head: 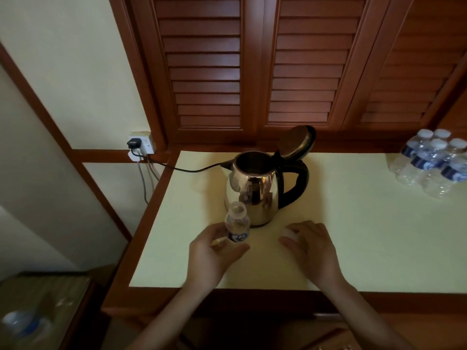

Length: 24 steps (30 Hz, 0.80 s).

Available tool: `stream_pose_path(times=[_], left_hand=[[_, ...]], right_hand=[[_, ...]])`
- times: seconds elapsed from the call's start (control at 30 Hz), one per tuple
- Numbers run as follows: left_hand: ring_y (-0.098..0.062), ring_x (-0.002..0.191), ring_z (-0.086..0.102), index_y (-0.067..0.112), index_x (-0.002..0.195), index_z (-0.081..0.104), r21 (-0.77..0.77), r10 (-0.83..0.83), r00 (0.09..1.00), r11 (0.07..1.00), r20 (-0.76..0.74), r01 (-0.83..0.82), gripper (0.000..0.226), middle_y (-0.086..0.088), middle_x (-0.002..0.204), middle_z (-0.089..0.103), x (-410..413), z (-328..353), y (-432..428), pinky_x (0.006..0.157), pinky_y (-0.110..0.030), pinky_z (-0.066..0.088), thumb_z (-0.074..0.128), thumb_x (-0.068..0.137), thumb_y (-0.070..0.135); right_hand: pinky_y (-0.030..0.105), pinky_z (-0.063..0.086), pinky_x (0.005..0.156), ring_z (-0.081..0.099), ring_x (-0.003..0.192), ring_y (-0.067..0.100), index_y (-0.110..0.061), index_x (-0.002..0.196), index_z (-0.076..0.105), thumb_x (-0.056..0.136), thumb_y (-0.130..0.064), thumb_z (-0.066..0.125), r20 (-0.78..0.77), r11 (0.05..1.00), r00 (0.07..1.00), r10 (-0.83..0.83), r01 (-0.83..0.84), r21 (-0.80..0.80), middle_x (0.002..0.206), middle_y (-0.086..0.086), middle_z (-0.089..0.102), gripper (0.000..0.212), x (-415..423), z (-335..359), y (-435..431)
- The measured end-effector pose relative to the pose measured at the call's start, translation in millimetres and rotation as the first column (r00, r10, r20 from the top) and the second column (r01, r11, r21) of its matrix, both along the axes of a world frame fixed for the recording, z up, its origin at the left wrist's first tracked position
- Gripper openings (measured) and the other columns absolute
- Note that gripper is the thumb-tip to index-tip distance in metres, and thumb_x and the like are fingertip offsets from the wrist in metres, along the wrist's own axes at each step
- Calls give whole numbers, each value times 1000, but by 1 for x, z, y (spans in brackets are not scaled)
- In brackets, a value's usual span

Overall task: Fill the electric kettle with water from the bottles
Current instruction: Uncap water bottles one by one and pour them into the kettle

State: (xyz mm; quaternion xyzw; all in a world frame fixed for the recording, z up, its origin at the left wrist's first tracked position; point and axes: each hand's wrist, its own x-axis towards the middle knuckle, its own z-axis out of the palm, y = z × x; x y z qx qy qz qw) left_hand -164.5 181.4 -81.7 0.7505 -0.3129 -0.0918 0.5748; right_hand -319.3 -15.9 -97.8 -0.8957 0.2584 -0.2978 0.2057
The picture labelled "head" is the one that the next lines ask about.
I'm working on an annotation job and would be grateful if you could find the person's right hand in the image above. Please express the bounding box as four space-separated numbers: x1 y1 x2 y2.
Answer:
279 220 345 292

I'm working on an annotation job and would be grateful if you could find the person's left hand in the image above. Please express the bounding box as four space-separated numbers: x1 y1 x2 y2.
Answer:
186 222 251 292

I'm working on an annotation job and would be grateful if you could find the stainless steel electric kettle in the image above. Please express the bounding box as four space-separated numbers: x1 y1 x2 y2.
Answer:
220 125 317 228

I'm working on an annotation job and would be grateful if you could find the large blue label water bottle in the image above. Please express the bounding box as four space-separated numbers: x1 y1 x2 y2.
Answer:
0 309 52 347

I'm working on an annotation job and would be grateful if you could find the person's right forearm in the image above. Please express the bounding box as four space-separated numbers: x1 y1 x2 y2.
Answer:
323 279 416 350

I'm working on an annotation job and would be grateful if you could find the person's left forearm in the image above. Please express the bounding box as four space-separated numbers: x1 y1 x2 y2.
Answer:
126 280 219 350

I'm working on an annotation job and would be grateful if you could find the wooden cabinet cream top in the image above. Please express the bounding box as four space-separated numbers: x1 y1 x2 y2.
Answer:
100 141 467 350

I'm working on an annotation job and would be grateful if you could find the wooden side table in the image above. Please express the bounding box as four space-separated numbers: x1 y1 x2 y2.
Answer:
0 273 97 350

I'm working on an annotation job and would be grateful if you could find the wooden louvered shutter door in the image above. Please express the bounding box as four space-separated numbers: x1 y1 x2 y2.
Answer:
436 94 467 132
259 0 393 137
127 0 263 142
341 0 467 132

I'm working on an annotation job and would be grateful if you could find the black power cord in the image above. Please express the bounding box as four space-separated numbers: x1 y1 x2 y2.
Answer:
131 149 225 174

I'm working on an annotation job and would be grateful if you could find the grey cable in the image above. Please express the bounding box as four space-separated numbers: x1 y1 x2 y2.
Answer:
145 160 161 181
137 162 149 205

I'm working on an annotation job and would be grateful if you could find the white wall socket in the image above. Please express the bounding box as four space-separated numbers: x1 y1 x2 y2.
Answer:
128 131 156 156

